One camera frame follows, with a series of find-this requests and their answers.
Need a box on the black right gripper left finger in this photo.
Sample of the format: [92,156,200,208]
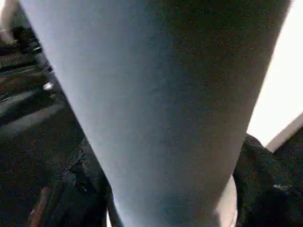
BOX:
[28,137,113,227]

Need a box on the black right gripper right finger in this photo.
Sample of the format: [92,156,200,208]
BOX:
[232,133,303,227]

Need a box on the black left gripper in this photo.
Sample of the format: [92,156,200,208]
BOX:
[9,24,62,102]

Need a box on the white upturned plastic table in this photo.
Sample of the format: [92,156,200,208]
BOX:
[246,0,303,152]

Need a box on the white plastic table leg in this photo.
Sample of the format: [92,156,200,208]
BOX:
[19,0,292,227]

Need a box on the black work mat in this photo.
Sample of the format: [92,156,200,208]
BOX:
[0,47,303,227]

